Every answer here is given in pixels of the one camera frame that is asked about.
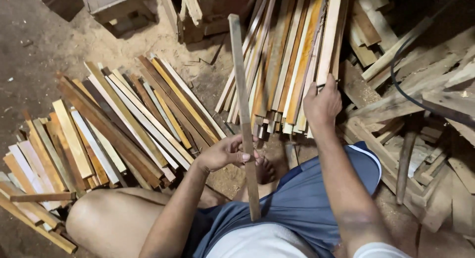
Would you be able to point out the person's bare leg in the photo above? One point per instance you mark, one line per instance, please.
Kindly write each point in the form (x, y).
(111, 221)

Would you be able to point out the heap of scrap wood boards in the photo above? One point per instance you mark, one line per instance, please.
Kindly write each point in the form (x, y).
(426, 139)

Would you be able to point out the person's left hand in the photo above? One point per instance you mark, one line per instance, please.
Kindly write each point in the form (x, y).
(222, 154)

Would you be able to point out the long grey-brown wooden slat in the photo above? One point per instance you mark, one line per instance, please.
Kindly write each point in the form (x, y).
(241, 83)

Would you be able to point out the person's right hand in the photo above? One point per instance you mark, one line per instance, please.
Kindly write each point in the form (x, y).
(323, 105)

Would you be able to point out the pile of wooden slats lying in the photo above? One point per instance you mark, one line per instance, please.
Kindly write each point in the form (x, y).
(111, 131)

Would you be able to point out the person's bare foot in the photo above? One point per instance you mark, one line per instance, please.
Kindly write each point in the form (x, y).
(266, 172)

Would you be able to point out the heap of rough wood offcuts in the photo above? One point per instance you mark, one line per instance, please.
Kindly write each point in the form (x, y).
(200, 16)

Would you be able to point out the dark round wooden stick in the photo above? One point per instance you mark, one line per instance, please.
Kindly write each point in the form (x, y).
(405, 165)

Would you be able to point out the bundle of long slats leaning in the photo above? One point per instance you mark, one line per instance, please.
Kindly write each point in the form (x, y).
(289, 57)

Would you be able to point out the blue shorts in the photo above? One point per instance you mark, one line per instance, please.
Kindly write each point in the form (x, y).
(304, 198)

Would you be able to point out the white shirt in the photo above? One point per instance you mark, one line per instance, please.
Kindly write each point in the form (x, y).
(259, 245)

